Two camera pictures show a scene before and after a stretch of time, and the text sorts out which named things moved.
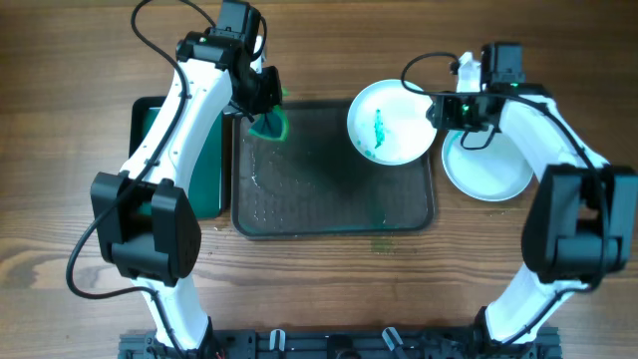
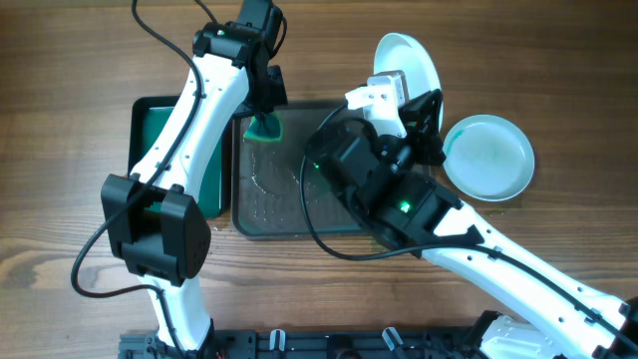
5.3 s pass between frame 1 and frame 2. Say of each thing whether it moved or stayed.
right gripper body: moved
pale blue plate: stayed
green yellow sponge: moved
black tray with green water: stayed
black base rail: stayed
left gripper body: stayed
